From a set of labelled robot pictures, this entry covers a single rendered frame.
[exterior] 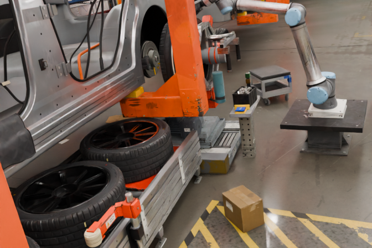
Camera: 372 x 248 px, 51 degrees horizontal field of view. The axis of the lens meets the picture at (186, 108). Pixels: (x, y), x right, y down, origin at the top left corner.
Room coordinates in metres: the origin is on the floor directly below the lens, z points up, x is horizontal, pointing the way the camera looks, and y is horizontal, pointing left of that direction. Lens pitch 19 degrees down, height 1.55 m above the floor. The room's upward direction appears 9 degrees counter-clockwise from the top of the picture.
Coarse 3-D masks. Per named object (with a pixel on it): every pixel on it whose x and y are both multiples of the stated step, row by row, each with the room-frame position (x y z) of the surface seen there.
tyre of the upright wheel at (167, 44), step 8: (168, 32) 3.15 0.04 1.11; (160, 40) 3.14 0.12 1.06; (168, 40) 3.09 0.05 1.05; (208, 40) 3.54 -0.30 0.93; (160, 48) 3.09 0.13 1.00; (168, 48) 3.06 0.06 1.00; (160, 56) 3.07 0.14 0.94; (168, 56) 3.04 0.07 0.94; (160, 64) 3.07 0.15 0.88; (168, 64) 3.03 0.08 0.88; (168, 72) 3.04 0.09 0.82; (208, 72) 3.44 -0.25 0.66
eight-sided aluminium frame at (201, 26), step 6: (198, 24) 3.24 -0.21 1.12; (204, 24) 3.22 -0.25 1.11; (198, 30) 3.12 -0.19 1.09; (210, 30) 3.38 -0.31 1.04; (210, 42) 3.47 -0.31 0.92; (216, 42) 3.48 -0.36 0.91; (216, 66) 3.41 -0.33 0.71; (210, 72) 3.40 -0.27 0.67; (210, 78) 3.36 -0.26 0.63; (210, 84) 3.18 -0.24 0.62
